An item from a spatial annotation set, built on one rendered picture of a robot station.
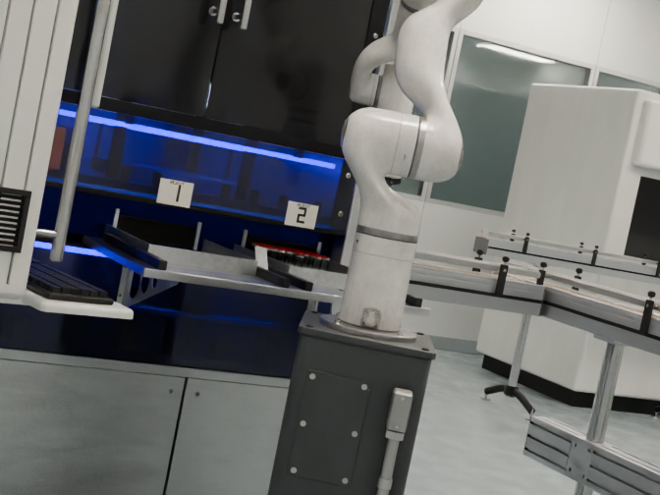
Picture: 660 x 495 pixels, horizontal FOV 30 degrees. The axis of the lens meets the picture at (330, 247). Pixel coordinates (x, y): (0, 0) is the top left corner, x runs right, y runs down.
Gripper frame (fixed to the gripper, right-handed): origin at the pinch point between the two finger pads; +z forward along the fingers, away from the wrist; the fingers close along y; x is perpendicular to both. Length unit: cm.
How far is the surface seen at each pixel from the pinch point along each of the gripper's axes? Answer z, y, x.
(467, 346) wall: 106, -358, -489
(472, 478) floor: 111, -155, -158
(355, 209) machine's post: 4.7, -7.3, -23.8
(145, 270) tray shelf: 23, 58, 17
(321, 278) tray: 20.7, 11.4, 2.6
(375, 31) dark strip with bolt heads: -40.5, -3.3, -24.1
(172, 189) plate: 7.6, 42.4, -22.7
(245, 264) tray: 20.2, 31.0, 3.0
